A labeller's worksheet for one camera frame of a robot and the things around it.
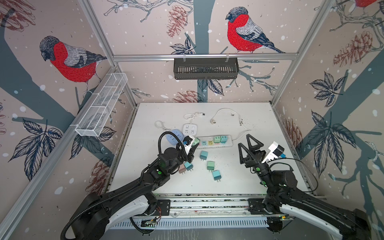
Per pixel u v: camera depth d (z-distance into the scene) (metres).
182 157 0.65
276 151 0.52
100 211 0.41
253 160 0.53
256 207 0.73
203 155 0.91
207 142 0.95
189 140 0.62
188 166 0.85
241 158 0.56
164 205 0.74
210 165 0.88
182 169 0.85
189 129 1.04
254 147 0.64
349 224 0.45
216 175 0.83
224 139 0.93
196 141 0.73
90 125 0.70
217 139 0.92
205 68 1.04
